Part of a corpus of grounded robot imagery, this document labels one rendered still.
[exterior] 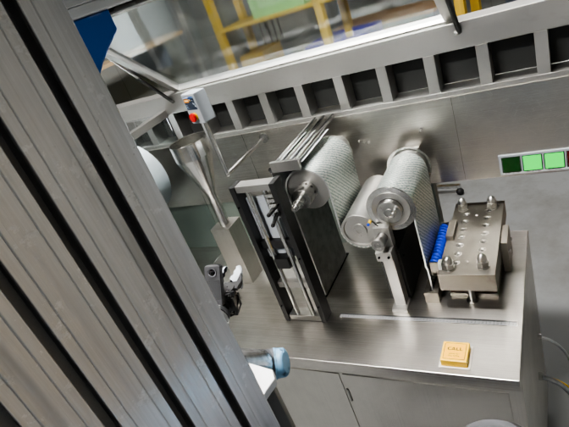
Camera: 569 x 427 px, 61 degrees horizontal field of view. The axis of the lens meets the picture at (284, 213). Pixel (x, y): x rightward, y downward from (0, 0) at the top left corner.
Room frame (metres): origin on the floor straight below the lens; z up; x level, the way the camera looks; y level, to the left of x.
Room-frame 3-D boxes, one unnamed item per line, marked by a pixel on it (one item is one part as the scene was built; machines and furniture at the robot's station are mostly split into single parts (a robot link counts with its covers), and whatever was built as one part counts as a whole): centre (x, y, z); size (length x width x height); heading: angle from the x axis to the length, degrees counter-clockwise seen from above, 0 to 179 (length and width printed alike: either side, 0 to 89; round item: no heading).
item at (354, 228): (1.41, -0.27, 1.17); 0.26 x 0.12 x 0.12; 145
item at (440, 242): (1.29, -0.44, 1.03); 0.21 x 0.04 x 0.03; 145
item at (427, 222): (1.30, -0.41, 1.11); 0.23 x 0.01 x 0.18; 145
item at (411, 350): (1.81, 0.45, 0.88); 2.52 x 0.66 x 0.04; 55
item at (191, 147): (1.74, 0.23, 1.50); 0.14 x 0.14 x 0.06
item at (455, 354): (0.96, -0.30, 0.91); 0.07 x 0.07 x 0.02; 55
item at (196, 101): (1.58, 0.14, 1.66); 0.07 x 0.07 x 0.10; 38
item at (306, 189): (1.36, -0.08, 1.33); 0.06 x 0.06 x 0.06; 55
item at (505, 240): (1.23, -0.62, 0.96); 0.10 x 0.03 x 0.11; 145
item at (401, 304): (1.23, -0.25, 1.05); 0.06 x 0.05 x 0.31; 145
